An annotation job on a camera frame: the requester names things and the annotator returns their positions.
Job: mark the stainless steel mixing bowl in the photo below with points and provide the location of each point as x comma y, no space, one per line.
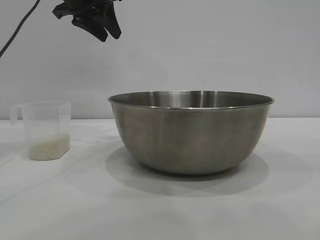
192,135

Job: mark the white rice grains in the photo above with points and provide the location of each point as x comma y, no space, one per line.
48,148

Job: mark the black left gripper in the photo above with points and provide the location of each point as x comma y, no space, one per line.
82,8

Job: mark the clear plastic measuring cup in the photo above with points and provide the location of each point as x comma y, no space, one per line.
47,117

